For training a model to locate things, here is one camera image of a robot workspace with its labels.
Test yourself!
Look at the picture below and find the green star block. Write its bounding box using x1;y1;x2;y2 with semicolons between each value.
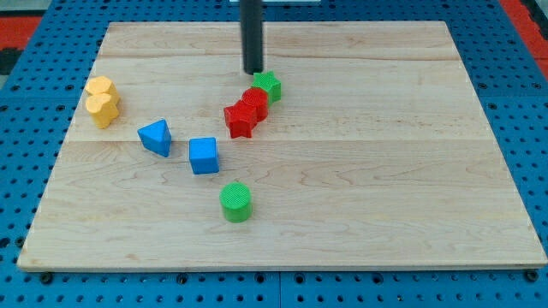
252;71;282;105

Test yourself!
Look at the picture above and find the red star block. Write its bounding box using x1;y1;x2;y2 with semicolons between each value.
223;100;257;139

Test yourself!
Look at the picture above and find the blue cube block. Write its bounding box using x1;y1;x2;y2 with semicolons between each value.
188;137;220;175

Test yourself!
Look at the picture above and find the green cylinder block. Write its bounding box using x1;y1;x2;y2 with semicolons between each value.
219;182;253;222

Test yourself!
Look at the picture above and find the red cylinder block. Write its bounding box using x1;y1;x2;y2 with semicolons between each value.
241;87;268;121

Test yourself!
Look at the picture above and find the light wooden board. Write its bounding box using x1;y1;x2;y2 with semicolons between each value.
17;21;547;272

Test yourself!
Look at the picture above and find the blue triangle block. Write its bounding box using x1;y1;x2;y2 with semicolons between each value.
137;119;171;157

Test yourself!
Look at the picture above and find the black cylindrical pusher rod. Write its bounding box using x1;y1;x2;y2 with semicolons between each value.
239;0;264;75

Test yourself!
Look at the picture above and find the yellow heart block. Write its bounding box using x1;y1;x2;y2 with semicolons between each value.
85;93;119;129

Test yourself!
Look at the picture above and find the yellow hexagon block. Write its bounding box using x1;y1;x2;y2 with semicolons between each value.
85;75;120;104

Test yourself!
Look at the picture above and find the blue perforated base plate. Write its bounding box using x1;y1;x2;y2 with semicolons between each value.
1;1;547;307

